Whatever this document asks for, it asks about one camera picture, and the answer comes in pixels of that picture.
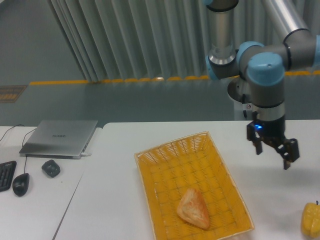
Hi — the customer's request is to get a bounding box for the white cylindrical robot pedestal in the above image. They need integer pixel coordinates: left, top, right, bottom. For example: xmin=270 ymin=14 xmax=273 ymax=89
xmin=227 ymin=76 xmax=252 ymax=121

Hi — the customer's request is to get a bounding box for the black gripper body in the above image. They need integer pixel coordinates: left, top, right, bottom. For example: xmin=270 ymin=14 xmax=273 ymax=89
xmin=252 ymin=111 xmax=286 ymax=148

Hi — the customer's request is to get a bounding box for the triangular bread pastry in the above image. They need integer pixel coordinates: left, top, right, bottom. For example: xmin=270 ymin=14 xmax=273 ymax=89
xmin=176 ymin=188 xmax=210 ymax=230

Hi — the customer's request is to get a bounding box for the black keyboard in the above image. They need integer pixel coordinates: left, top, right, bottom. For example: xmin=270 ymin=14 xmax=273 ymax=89
xmin=0 ymin=161 xmax=17 ymax=192

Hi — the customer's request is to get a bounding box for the yellow woven basket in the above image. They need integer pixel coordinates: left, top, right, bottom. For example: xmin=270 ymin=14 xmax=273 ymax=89
xmin=134 ymin=131 xmax=255 ymax=240

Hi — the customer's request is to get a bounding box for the black keyboard cable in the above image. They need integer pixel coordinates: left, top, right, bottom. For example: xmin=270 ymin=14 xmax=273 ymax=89
xmin=0 ymin=124 xmax=25 ymax=142

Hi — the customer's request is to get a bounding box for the grey pleated curtain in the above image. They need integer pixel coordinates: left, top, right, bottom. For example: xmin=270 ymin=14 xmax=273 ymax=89
xmin=50 ymin=0 xmax=320 ymax=82

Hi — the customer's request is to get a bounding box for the silver closed laptop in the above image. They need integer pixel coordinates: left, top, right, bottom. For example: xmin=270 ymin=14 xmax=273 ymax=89
xmin=19 ymin=120 xmax=98 ymax=159

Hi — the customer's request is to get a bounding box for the yellow bell pepper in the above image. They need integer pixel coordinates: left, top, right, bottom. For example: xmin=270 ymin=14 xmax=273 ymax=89
xmin=300 ymin=200 xmax=320 ymax=239

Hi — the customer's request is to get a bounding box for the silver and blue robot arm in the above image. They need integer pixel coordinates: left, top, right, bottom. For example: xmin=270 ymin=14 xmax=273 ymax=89
xmin=203 ymin=0 xmax=320 ymax=169

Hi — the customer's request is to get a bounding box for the small black gadget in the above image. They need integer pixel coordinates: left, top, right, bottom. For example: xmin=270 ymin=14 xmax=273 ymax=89
xmin=41 ymin=159 xmax=61 ymax=178

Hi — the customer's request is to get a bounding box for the black pedestal cable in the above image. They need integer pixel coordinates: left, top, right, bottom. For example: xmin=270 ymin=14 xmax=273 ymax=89
xmin=241 ymin=93 xmax=248 ymax=121

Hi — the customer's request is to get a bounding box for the black mouse cable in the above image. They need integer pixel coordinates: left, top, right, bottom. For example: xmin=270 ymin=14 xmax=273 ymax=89
xmin=21 ymin=126 xmax=39 ymax=174

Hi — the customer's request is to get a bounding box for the black computer mouse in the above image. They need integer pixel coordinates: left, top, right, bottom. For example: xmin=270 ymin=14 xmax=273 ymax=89
xmin=12 ymin=173 xmax=30 ymax=197

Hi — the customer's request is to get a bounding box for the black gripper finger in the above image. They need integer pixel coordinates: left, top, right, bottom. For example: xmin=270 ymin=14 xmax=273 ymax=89
xmin=275 ymin=138 xmax=300 ymax=170
xmin=246 ymin=122 xmax=263 ymax=155

